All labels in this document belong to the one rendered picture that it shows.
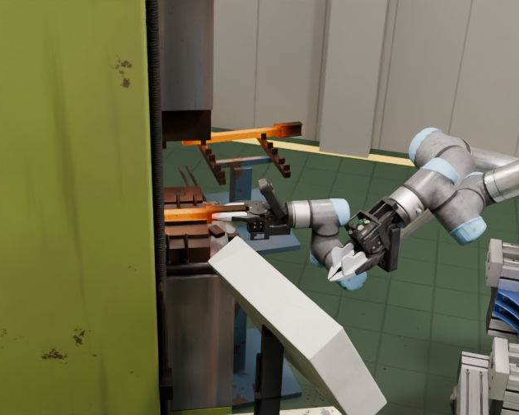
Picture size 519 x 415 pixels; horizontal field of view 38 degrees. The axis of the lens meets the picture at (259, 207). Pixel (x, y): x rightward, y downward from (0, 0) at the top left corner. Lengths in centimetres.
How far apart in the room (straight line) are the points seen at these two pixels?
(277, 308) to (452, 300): 219
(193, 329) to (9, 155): 79
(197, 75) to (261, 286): 49
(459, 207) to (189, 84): 64
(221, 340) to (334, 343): 75
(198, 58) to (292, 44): 303
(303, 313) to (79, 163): 48
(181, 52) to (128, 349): 63
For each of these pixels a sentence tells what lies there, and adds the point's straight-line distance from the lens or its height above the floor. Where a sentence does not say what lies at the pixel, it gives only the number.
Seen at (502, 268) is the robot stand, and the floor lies 76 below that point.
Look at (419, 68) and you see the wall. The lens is 458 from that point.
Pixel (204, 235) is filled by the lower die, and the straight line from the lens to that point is 193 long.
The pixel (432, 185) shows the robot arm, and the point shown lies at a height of 124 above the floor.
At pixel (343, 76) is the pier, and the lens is 448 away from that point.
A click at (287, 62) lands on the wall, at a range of 467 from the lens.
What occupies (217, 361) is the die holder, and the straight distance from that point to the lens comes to 208.
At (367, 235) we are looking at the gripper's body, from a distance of 161.
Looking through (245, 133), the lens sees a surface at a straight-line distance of 258.
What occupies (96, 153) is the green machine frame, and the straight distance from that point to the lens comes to 141.
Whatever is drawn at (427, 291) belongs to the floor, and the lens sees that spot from 353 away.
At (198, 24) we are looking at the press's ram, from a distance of 160.
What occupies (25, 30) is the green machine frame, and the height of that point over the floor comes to 163.
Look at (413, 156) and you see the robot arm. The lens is 212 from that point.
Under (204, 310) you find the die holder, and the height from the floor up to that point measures 81.
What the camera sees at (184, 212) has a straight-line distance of 197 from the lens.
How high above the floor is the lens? 201
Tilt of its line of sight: 30 degrees down
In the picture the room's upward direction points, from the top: 2 degrees clockwise
